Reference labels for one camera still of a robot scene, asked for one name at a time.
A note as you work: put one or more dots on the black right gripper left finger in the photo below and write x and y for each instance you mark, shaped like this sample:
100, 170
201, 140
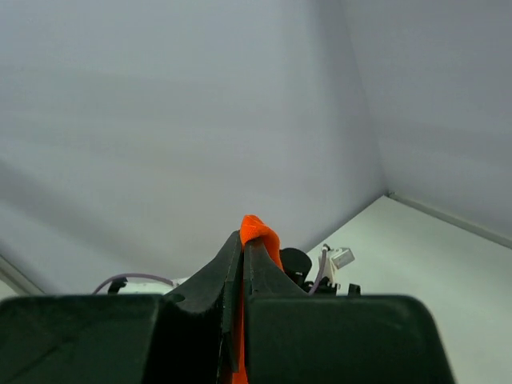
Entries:
182, 336

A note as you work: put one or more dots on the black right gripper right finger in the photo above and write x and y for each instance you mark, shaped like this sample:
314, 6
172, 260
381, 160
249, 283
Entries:
294, 337

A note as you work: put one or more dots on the orange t-shirt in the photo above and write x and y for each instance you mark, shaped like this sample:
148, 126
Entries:
252, 227

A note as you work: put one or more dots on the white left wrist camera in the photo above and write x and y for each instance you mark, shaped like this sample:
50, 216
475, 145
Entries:
332, 260

